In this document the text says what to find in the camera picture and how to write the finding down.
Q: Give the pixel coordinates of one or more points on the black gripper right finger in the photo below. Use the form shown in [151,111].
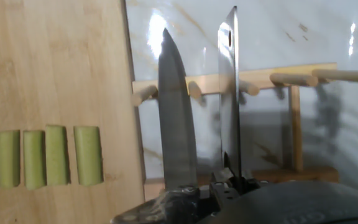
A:
[248,180]

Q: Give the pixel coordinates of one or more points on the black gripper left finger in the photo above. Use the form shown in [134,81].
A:
[224,180]

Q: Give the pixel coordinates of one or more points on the steel cleaver knife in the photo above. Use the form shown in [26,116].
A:
[228,93]

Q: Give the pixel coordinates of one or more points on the cut green cucumber segment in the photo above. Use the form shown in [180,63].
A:
[56,155]
[34,161]
[88,155]

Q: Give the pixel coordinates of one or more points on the green cucumber piece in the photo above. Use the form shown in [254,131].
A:
[7,158]

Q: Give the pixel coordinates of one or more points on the steel kitchen knife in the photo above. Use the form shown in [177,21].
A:
[176,124]

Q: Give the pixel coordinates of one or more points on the wooden peg knife rack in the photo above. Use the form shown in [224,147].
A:
[259,77]

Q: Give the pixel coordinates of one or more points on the white marble pattern mat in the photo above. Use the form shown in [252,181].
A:
[275,37]

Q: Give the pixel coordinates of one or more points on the wooden cutting board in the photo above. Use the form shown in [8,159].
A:
[57,62]

